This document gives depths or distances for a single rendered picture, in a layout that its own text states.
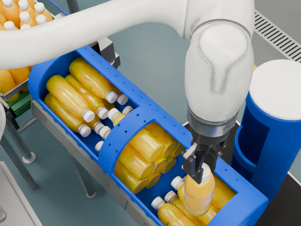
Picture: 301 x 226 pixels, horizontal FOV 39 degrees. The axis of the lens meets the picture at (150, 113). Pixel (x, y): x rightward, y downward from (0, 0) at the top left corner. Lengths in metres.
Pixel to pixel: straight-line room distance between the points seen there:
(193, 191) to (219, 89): 0.44
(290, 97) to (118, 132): 0.68
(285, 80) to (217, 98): 1.06
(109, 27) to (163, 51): 2.37
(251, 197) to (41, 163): 1.73
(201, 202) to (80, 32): 0.54
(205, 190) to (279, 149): 0.81
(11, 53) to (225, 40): 0.34
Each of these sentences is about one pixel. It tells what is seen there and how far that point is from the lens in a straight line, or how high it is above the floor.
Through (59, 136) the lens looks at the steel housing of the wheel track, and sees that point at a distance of 1.77.
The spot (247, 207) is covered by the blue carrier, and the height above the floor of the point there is 1.23.
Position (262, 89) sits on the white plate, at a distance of 1.66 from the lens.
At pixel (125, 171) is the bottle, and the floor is 1.08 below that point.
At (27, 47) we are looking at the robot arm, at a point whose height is 1.83.
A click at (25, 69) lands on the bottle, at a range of 1.80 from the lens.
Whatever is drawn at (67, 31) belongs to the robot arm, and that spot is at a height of 1.83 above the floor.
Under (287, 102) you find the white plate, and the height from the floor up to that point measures 1.04.
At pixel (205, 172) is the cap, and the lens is 0.98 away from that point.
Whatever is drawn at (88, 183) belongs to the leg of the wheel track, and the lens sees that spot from 2.39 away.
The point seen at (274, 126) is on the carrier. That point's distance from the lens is 1.65.
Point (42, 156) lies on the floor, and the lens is 2.76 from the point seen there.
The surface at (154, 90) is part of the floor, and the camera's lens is 2.90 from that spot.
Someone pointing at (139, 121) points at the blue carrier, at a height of 1.23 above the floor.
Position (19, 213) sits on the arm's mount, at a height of 1.08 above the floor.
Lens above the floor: 2.35
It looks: 57 degrees down
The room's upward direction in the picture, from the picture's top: 5 degrees counter-clockwise
